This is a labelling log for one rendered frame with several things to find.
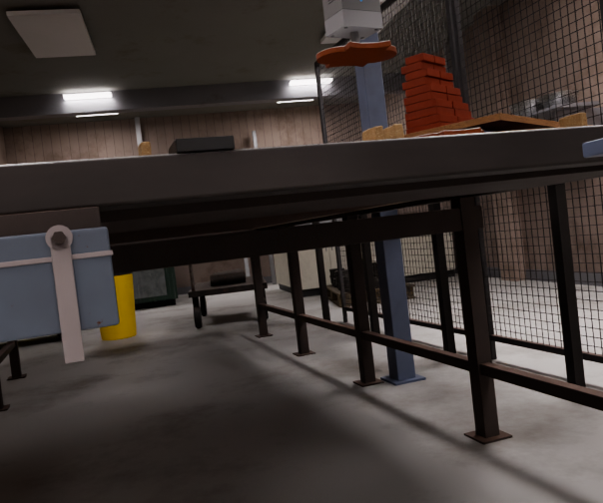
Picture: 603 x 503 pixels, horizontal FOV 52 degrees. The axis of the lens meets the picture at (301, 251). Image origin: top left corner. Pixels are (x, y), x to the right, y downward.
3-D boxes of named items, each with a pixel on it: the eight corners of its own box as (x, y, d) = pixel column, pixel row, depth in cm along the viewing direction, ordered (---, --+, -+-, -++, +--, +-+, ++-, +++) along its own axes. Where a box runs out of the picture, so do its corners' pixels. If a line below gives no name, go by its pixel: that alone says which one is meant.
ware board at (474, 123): (570, 129, 193) (569, 123, 193) (500, 120, 156) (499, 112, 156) (430, 156, 227) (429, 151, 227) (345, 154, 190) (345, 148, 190)
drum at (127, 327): (100, 337, 613) (92, 274, 611) (141, 331, 622) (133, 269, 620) (96, 343, 574) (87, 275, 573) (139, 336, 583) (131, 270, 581)
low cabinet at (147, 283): (177, 295, 1032) (172, 251, 1030) (179, 304, 866) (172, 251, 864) (60, 310, 993) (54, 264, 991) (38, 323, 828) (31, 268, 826)
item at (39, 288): (126, 354, 74) (107, 204, 73) (-3, 376, 69) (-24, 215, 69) (121, 342, 84) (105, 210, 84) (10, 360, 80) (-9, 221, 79)
